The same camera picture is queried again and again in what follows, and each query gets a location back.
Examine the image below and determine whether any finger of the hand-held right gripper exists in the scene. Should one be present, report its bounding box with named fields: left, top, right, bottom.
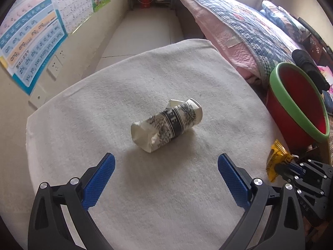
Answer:
left=286, top=154, right=323, bottom=174
left=276, top=164, right=297, bottom=185

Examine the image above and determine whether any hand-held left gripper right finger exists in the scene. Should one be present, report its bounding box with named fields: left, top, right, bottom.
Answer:
left=218, top=153, right=306, bottom=250

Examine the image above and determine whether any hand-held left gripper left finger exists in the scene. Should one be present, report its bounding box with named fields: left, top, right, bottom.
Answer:
left=27, top=152, right=116, bottom=250

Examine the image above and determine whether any yellow snack packet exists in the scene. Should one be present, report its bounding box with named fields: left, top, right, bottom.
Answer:
left=265, top=139, right=299, bottom=183

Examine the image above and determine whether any red bucket with green rim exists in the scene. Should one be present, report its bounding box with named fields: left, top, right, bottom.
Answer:
left=265, top=62, right=331, bottom=149

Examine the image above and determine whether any paper cup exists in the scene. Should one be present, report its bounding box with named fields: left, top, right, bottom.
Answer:
left=130, top=97, right=203, bottom=153

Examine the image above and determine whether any pink printed cloth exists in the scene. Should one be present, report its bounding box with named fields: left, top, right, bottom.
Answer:
left=317, top=65, right=333, bottom=94

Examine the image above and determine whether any black cloth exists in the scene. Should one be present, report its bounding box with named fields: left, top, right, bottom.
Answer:
left=291, top=49, right=330, bottom=91

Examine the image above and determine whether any dark wooden headboard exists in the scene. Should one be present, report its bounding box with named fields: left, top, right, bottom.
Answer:
left=297, top=17, right=333, bottom=65

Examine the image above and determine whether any pink bedspread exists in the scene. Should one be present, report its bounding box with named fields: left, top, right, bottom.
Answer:
left=174, top=0, right=263, bottom=84

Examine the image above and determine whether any blue floral pillow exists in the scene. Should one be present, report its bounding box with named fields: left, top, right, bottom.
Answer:
left=261, top=0, right=311, bottom=45

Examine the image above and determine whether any bed with patchwork quilt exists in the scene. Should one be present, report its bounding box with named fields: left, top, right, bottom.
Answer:
left=179, top=0, right=307, bottom=84

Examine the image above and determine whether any white wall plate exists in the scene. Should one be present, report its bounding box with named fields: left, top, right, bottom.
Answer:
left=29, top=86, right=47, bottom=108

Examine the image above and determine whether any blue wall poster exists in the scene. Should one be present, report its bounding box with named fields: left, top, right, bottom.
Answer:
left=0, top=0, right=68, bottom=96

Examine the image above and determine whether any white wall chart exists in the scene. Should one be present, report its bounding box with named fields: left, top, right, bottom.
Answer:
left=51, top=0, right=94, bottom=34

